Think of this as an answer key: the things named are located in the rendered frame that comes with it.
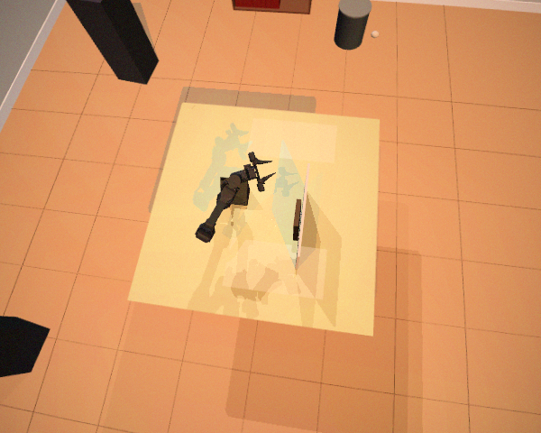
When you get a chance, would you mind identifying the dark brown picture frame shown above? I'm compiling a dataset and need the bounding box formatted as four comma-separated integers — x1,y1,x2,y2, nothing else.
293,199,301,241

